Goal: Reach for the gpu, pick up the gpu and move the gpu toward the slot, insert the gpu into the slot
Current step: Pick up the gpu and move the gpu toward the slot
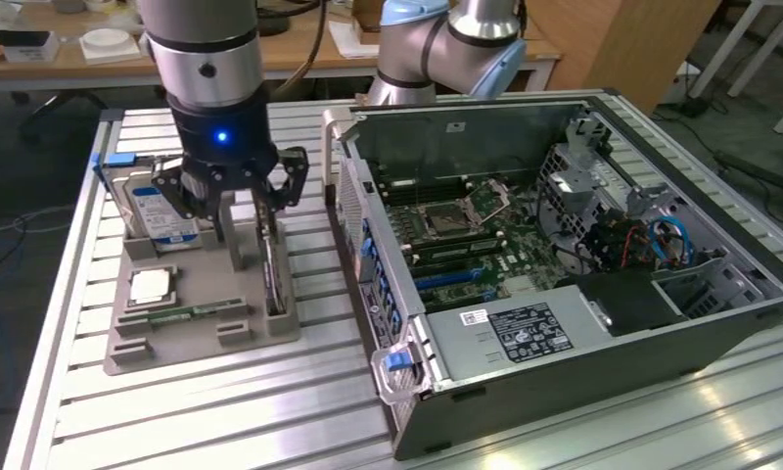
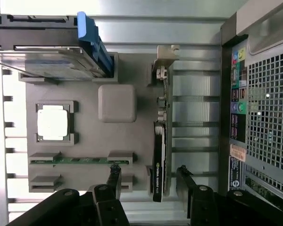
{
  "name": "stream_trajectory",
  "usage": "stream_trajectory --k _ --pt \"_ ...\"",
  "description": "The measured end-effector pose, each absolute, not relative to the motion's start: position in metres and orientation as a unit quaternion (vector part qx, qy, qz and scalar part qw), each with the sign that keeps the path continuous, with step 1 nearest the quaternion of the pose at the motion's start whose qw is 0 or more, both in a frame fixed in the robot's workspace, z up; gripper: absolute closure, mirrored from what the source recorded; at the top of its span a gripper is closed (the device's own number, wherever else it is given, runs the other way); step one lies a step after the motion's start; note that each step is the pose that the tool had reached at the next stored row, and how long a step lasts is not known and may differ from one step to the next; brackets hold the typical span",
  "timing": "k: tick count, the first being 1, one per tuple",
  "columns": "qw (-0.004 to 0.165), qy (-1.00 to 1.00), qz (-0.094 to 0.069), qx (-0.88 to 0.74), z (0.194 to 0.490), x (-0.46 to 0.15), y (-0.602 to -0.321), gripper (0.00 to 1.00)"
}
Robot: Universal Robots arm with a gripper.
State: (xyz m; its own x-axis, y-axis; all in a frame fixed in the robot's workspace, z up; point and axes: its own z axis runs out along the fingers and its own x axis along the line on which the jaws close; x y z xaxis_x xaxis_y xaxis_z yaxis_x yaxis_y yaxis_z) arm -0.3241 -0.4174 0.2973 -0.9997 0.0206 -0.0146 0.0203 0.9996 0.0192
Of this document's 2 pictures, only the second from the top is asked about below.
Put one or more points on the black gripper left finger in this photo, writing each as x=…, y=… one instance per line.
x=108, y=207

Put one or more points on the green RAM stick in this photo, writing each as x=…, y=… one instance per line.
x=85, y=160

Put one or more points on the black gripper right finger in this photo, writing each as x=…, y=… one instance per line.
x=198, y=204

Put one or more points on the hard disk with blue caddy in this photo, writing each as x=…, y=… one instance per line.
x=89, y=37

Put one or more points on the black open PC case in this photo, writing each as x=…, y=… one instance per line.
x=268, y=106

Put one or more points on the silver CPU chip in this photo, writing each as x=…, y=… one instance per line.
x=53, y=123

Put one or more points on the grey plastic parts rack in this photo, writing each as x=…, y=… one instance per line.
x=89, y=141

